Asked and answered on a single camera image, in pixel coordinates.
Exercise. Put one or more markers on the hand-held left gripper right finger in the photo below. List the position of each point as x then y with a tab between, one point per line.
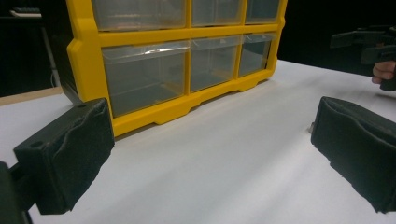
358	146

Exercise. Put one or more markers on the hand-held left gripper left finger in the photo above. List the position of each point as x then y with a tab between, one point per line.
62	161

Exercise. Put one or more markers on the yellow black drawer organizer cabinet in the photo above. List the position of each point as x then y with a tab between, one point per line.
87	62

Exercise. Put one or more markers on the metal stand leg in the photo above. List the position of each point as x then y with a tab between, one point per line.
49	56

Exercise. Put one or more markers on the grid of clear drawers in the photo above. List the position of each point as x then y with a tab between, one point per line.
143	81

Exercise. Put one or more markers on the white flat device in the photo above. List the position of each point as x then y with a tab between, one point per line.
25	14

